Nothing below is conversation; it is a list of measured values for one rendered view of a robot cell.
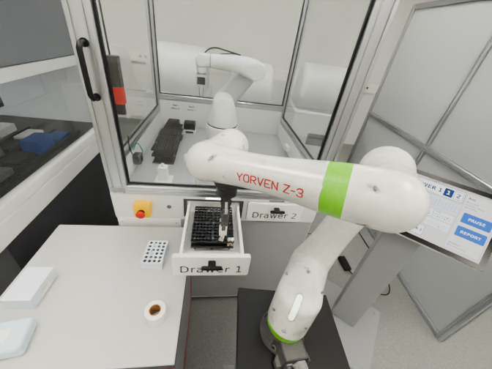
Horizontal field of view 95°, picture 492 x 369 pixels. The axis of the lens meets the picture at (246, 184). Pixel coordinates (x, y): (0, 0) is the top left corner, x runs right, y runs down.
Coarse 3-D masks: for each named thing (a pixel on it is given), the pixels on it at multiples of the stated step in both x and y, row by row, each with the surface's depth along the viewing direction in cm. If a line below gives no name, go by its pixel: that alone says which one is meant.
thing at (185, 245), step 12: (192, 204) 112; (204, 204) 113; (216, 204) 114; (192, 216) 112; (192, 228) 105; (240, 228) 101; (240, 240) 95; (180, 252) 87; (192, 252) 94; (204, 252) 95; (240, 252) 92
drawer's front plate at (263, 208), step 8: (248, 208) 113; (256, 208) 113; (264, 208) 114; (272, 208) 114; (280, 208) 115; (288, 208) 115; (296, 208) 116; (248, 216) 116; (256, 216) 116; (288, 216) 119; (296, 216) 119
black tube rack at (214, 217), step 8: (216, 208) 110; (200, 216) 103; (208, 216) 108; (216, 216) 109; (200, 224) 100; (208, 224) 101; (216, 224) 101; (232, 224) 102; (192, 232) 95; (200, 232) 96; (208, 232) 96; (216, 232) 97; (232, 232) 98; (192, 240) 95; (200, 240) 96; (224, 240) 97
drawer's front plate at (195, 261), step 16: (176, 256) 81; (192, 256) 82; (208, 256) 82; (224, 256) 83; (240, 256) 84; (176, 272) 86; (192, 272) 86; (208, 272) 87; (224, 272) 88; (240, 272) 89
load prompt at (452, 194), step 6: (426, 180) 103; (426, 186) 102; (432, 186) 101; (438, 186) 101; (444, 186) 100; (432, 192) 101; (438, 192) 100; (444, 192) 99; (450, 192) 99; (456, 192) 98; (462, 192) 97; (450, 198) 98; (456, 198) 97; (462, 198) 97
